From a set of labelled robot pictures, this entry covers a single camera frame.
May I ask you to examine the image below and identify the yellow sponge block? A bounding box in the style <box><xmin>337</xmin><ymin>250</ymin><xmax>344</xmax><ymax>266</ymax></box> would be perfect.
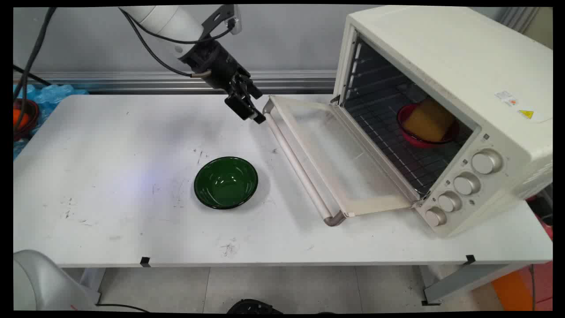
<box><xmin>403</xmin><ymin>97</ymin><xmax>456</xmax><ymax>143</ymax></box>

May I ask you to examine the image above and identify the green enamel bowl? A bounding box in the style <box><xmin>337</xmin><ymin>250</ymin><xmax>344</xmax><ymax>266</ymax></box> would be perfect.
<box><xmin>194</xmin><ymin>156</ymin><xmax>259</xmax><ymax>210</ymax></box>

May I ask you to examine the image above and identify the white toaster oven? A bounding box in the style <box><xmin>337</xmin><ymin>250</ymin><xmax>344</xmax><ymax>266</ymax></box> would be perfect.
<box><xmin>333</xmin><ymin>5</ymin><xmax>553</xmax><ymax>238</ymax></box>

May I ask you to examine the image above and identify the black looped camera cable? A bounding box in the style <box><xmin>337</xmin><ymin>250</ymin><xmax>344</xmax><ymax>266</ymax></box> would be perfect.
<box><xmin>131</xmin><ymin>17</ymin><xmax>235</xmax><ymax>45</ymax></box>

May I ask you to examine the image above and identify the blue plastic bag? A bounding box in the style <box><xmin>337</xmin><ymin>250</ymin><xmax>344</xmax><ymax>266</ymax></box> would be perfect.
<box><xmin>13</xmin><ymin>83</ymin><xmax>90</xmax><ymax>160</ymax></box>

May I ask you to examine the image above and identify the dark red container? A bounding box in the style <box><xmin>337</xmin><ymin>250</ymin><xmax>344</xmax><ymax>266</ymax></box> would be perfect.
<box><xmin>13</xmin><ymin>99</ymin><xmax>40</xmax><ymax>141</ymax></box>

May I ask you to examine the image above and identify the thick grey cable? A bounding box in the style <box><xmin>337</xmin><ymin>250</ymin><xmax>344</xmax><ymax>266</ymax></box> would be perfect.
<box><xmin>13</xmin><ymin>6</ymin><xmax>57</xmax><ymax>133</ymax></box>

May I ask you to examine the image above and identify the orange floor object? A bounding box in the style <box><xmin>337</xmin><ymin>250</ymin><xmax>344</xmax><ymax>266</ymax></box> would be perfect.
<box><xmin>491</xmin><ymin>269</ymin><xmax>535</xmax><ymax>311</ymax></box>

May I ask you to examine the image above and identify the black round floor object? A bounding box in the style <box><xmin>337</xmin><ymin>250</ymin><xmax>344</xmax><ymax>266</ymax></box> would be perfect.
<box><xmin>226</xmin><ymin>299</ymin><xmax>283</xmax><ymax>314</ymax></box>

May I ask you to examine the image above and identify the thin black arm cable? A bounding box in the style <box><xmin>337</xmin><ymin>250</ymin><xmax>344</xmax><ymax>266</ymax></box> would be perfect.
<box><xmin>119</xmin><ymin>8</ymin><xmax>213</xmax><ymax>79</ymax></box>

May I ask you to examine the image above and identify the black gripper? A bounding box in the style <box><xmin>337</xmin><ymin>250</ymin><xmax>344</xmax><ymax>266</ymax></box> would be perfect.
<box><xmin>178</xmin><ymin>40</ymin><xmax>266</xmax><ymax>125</ymax></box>

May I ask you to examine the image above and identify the aluminium wall rail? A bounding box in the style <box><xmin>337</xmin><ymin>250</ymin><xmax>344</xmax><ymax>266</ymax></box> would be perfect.
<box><xmin>13</xmin><ymin>70</ymin><xmax>337</xmax><ymax>95</ymax></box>

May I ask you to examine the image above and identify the large silver oven knob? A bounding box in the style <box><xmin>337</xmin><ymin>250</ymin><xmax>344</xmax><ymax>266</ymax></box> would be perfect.
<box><xmin>471</xmin><ymin>149</ymin><xmax>503</xmax><ymax>175</ymax></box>

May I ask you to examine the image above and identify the red bowl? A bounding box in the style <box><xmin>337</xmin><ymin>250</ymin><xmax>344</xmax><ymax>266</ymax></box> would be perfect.
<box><xmin>396</xmin><ymin>103</ymin><xmax>460</xmax><ymax>149</ymax></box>

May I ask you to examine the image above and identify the grey table leg brace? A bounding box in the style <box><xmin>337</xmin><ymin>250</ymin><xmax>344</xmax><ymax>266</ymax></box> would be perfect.
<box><xmin>421</xmin><ymin>264</ymin><xmax>531</xmax><ymax>307</ymax></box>

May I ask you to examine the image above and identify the metal wire oven rack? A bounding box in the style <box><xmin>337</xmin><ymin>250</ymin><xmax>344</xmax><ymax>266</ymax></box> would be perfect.
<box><xmin>343</xmin><ymin>83</ymin><xmax>460</xmax><ymax>196</ymax></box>

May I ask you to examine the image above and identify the white label sticker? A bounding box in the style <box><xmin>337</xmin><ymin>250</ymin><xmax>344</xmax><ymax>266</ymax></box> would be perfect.
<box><xmin>494</xmin><ymin>90</ymin><xmax>518</xmax><ymax>108</ymax></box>

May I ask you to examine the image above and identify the black floor cable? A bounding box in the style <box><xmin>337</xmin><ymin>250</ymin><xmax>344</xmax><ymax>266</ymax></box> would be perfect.
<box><xmin>94</xmin><ymin>303</ymin><xmax>151</xmax><ymax>313</ymax></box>

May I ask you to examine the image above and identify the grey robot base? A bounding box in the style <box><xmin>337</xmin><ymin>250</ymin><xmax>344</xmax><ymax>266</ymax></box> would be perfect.
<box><xmin>13</xmin><ymin>250</ymin><xmax>102</xmax><ymax>311</ymax></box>

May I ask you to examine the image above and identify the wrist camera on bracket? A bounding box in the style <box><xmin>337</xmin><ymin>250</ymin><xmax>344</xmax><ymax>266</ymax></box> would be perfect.
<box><xmin>202</xmin><ymin>5</ymin><xmax>243</xmax><ymax>43</ymax></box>

